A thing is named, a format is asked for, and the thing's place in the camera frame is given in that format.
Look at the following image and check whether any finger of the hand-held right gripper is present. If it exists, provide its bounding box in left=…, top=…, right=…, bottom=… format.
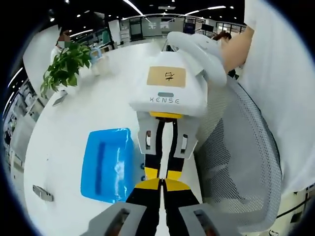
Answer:
left=136, top=110, right=165, bottom=181
left=166, top=115, right=199, bottom=180

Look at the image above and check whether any person's right forearm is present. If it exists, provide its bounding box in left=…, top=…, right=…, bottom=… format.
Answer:
left=220, top=26, right=255, bottom=72

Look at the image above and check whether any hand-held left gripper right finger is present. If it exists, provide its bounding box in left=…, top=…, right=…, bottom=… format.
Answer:
left=161, top=178, right=239, bottom=236

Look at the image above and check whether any blue plastic container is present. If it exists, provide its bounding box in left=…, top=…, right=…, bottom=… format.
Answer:
left=80, top=127, right=135, bottom=205

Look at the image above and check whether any white mesh office chair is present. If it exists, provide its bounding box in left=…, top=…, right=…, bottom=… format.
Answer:
left=195, top=75, right=283, bottom=234

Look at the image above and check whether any grey flat object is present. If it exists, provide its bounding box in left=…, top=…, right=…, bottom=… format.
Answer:
left=52, top=89, right=68, bottom=107

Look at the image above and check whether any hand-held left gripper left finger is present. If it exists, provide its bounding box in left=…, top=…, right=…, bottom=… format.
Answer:
left=83, top=178, right=162, bottom=236

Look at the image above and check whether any white table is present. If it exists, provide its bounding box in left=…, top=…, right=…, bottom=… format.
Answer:
left=23, top=36, right=210, bottom=236

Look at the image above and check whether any green potted plant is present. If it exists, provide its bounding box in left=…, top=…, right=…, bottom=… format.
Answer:
left=40, top=41, right=92, bottom=99

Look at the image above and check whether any person's body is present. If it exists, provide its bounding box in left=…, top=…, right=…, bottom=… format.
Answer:
left=242, top=0, right=315, bottom=197

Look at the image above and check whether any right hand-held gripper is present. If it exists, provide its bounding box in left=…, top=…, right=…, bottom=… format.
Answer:
left=128, top=31, right=228, bottom=120

